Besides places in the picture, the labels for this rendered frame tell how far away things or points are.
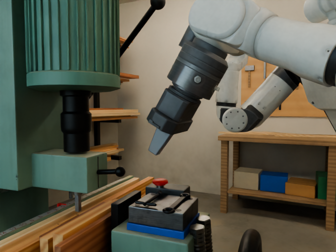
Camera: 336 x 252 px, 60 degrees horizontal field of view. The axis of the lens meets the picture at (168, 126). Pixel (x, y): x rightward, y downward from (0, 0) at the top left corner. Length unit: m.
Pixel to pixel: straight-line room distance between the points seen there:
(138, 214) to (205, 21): 0.32
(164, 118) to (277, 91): 0.54
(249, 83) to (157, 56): 1.36
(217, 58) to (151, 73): 3.79
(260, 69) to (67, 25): 3.32
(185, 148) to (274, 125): 1.21
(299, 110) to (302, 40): 3.27
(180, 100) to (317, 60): 0.21
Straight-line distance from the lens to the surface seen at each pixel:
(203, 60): 0.49
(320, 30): 0.41
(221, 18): 0.46
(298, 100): 3.67
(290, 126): 3.70
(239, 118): 0.92
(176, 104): 0.49
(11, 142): 0.63
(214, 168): 3.95
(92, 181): 0.59
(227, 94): 0.95
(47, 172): 0.63
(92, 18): 0.56
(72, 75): 0.53
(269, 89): 0.95
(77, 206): 0.64
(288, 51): 0.42
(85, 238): 0.52
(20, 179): 0.64
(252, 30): 0.45
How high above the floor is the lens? 1.16
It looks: 4 degrees down
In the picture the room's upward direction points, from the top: straight up
